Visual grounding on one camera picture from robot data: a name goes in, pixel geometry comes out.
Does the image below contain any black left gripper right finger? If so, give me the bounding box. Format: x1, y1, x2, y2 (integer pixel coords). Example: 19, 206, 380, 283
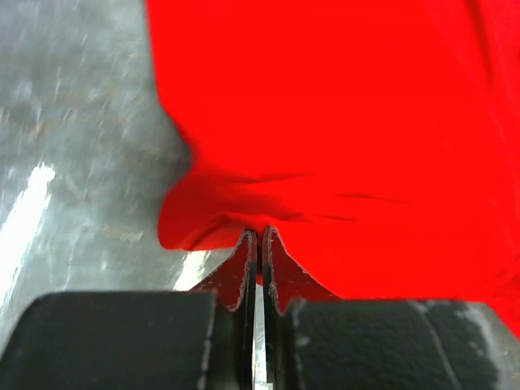
262, 227, 517, 389

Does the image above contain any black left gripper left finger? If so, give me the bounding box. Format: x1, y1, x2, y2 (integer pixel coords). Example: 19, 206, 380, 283
1, 231, 257, 389

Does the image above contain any red t shirt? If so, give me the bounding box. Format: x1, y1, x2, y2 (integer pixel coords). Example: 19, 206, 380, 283
146, 1, 519, 332

